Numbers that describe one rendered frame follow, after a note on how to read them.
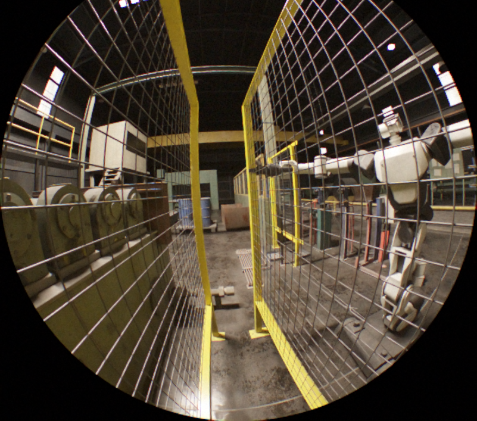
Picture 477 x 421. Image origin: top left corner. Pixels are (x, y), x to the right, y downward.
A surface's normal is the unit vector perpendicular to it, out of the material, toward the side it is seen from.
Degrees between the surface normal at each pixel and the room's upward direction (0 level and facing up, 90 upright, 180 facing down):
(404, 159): 103
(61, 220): 92
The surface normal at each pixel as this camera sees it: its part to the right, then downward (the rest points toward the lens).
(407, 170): -0.89, 0.26
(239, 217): 0.17, -0.06
